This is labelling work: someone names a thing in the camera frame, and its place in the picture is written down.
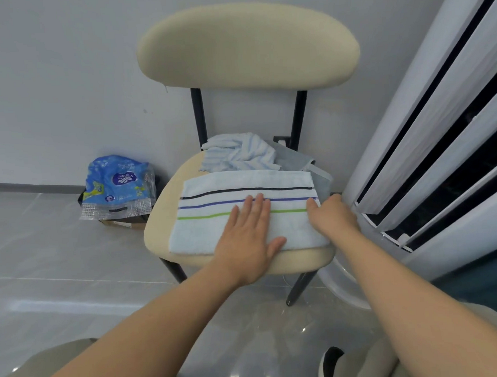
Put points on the person's left thumb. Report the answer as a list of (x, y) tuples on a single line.
[(276, 245)]

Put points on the person's right hand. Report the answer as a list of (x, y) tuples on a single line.
[(334, 219)]

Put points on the beige chair with black frame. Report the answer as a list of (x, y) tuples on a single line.
[(246, 46)]

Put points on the white towel with coloured stripes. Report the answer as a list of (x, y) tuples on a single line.
[(200, 221)]

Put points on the black shoe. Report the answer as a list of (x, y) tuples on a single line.
[(329, 366)]

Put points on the teal furniture piece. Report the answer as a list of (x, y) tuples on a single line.
[(482, 277)]

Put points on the brown cardboard box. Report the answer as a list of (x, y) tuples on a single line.
[(124, 223)]

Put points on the person's right thumb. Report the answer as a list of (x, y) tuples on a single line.
[(313, 211)]

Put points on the grey towel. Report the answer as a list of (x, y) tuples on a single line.
[(309, 169)]

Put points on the person's left middle finger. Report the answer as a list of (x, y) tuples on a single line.
[(258, 212)]

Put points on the blue plastic packaging bag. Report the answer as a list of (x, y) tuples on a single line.
[(116, 184)]

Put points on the crumpled light blue striped towel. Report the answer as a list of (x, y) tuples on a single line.
[(239, 156)]

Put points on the person's left forearm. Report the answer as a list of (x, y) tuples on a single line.
[(148, 343)]

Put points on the person's left hand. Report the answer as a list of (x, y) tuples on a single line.
[(243, 248)]

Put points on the person's right forearm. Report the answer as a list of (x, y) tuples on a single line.
[(410, 311)]

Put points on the person's left little finger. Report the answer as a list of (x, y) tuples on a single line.
[(232, 220)]

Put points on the white standing air conditioner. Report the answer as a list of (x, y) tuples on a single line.
[(435, 145)]

